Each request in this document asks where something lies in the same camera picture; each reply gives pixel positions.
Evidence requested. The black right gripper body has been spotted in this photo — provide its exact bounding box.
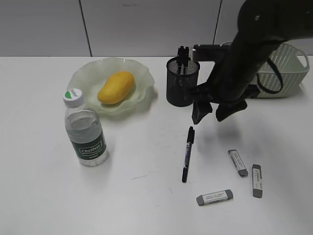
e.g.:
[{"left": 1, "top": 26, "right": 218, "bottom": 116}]
[{"left": 189, "top": 82, "right": 259, "bottom": 106}]

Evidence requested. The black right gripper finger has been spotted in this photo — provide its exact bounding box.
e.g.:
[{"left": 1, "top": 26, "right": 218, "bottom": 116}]
[
  {"left": 192, "top": 100, "right": 212, "bottom": 124},
  {"left": 216, "top": 100, "right": 247, "bottom": 122}
]

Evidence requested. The black marker pen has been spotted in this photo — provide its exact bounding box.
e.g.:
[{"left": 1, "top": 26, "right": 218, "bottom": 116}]
[
  {"left": 182, "top": 126, "right": 195, "bottom": 183},
  {"left": 182, "top": 47, "right": 189, "bottom": 74},
  {"left": 177, "top": 46, "right": 185, "bottom": 74}
]

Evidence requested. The grey white eraser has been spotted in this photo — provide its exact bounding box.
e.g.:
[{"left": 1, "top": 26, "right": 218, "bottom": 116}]
[
  {"left": 196, "top": 189, "right": 233, "bottom": 206},
  {"left": 252, "top": 164, "right": 263, "bottom": 198},
  {"left": 228, "top": 149, "right": 248, "bottom": 177}
]

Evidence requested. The yellow mango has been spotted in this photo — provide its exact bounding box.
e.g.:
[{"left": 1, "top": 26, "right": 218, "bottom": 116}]
[{"left": 97, "top": 71, "right": 135, "bottom": 105}]

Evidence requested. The grey white eraser bottom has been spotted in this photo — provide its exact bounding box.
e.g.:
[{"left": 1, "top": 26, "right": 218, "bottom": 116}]
[{"left": 196, "top": 189, "right": 233, "bottom": 206}]

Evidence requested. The clear water bottle green label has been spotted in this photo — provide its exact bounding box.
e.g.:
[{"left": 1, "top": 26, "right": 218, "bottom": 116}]
[{"left": 63, "top": 88, "right": 108, "bottom": 167}]

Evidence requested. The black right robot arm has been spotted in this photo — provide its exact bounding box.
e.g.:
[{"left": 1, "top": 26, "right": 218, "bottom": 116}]
[{"left": 188, "top": 0, "right": 313, "bottom": 124}]

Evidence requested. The black mesh pen holder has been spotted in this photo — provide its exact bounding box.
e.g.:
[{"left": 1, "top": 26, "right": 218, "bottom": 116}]
[{"left": 166, "top": 57, "right": 200, "bottom": 107}]

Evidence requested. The pale green plastic basket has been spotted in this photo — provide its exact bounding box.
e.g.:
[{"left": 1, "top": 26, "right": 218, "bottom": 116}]
[{"left": 220, "top": 41, "right": 309, "bottom": 98}]

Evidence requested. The frosted green wavy plate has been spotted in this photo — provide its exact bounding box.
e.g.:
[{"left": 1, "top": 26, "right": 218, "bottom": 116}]
[{"left": 67, "top": 57, "right": 155, "bottom": 116}]

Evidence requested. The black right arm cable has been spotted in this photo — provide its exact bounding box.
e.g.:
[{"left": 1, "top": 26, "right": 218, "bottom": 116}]
[{"left": 254, "top": 58, "right": 284, "bottom": 95}]

